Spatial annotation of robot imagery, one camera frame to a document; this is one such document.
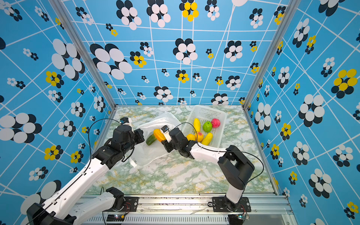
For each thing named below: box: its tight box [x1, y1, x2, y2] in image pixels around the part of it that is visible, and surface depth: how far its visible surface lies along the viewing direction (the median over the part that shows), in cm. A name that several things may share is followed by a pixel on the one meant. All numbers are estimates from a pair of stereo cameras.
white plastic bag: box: [129, 111, 183, 168], surface depth 82 cm
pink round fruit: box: [210, 118, 221, 128], surface depth 104 cm
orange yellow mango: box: [153, 128, 167, 143], surface depth 84 cm
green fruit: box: [202, 120, 213, 133], surface depth 101 cm
